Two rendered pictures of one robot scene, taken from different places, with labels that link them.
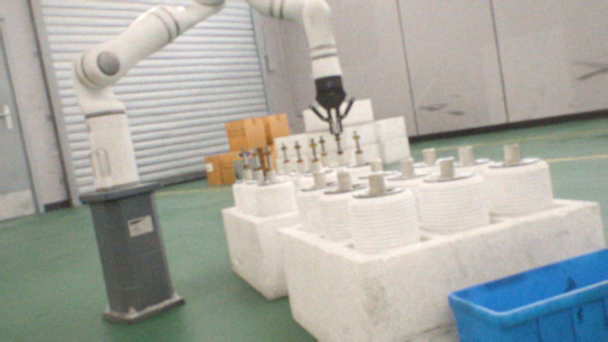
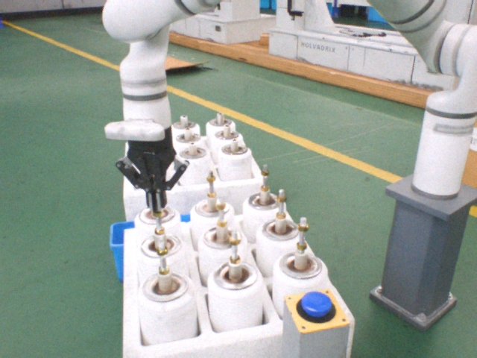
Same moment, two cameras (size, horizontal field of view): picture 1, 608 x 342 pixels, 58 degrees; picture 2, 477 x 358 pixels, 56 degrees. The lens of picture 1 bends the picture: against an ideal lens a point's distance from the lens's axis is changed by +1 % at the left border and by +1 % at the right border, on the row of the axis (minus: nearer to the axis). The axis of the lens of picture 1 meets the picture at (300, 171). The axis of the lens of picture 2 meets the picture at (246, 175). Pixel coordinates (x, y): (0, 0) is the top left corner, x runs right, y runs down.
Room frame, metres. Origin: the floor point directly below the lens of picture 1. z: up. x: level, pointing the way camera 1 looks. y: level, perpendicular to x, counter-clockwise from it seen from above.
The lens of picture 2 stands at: (2.16, 0.12, 0.74)
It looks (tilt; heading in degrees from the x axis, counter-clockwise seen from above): 26 degrees down; 186
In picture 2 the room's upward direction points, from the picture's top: straight up
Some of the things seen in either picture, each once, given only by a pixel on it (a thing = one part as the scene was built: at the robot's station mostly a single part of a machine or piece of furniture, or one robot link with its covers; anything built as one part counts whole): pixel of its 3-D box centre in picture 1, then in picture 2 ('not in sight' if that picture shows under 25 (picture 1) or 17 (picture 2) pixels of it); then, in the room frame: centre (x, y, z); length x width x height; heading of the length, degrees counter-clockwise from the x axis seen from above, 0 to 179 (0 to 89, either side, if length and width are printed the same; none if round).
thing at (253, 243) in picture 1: (312, 232); (224, 302); (1.44, 0.00, 0.09); 0.39 x 0.39 x 0.18; 19
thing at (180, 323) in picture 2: not in sight; (170, 327); (1.59, -0.08, 0.16); 0.10 x 0.10 x 0.18
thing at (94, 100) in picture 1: (99, 86); (459, 73); (1.29, 0.43, 0.54); 0.09 x 0.09 x 0.17; 47
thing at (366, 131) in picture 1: (341, 137); not in sight; (4.40, -0.37, 0.27); 0.39 x 0.39 x 0.18; 46
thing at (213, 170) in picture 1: (223, 167); not in sight; (5.64, 0.78, 0.15); 0.30 x 0.24 x 0.30; 133
